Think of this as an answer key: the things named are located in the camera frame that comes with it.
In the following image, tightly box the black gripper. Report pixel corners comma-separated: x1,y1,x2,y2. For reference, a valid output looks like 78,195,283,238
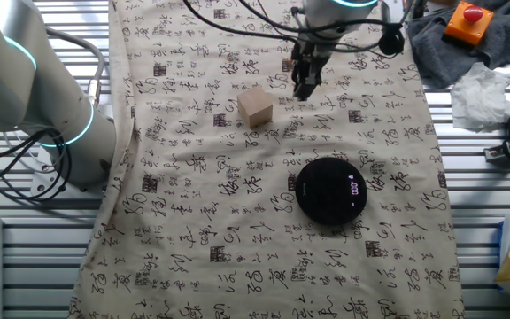
290,42,329,102

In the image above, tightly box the wooden block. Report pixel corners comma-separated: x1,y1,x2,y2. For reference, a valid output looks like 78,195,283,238
236,85,274,129

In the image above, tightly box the black round digital scale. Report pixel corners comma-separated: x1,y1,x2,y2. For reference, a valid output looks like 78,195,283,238
294,156,368,226

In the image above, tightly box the beige calligraphy print cloth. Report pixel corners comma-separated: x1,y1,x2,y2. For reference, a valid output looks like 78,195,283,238
66,0,467,319

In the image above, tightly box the orange emergency stop box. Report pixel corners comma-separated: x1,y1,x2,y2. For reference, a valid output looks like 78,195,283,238
443,1,495,47

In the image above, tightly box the crumpled white tissue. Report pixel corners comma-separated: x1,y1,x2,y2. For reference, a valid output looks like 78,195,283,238
449,61,510,133

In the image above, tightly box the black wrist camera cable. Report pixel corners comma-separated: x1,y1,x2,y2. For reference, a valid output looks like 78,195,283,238
182,0,415,58

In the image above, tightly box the thick grey robot cable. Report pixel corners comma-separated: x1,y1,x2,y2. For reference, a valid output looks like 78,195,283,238
44,26,106,110

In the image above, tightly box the black base cable bundle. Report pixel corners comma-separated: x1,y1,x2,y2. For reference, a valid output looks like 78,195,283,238
0,126,73,203

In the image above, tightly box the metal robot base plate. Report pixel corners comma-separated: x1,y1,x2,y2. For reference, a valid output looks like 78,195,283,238
31,145,110,198

